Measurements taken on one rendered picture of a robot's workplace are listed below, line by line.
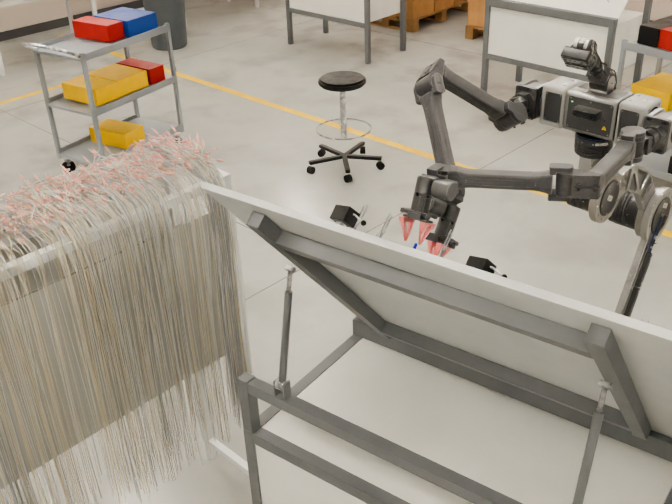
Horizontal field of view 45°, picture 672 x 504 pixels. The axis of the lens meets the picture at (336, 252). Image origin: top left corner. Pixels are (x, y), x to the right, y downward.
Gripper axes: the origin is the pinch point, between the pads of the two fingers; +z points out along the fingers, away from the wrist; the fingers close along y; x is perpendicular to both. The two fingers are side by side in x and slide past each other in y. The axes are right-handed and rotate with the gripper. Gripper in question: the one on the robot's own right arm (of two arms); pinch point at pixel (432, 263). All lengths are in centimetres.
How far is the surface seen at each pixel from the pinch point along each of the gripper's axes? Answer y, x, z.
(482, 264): 47, -59, 3
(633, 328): 89, -78, 9
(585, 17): -136, 331, -247
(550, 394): 49, 5, 27
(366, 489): 19, -27, 69
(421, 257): 45, -82, 7
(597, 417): 80, -49, 27
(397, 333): -3.8, 0.0, 25.3
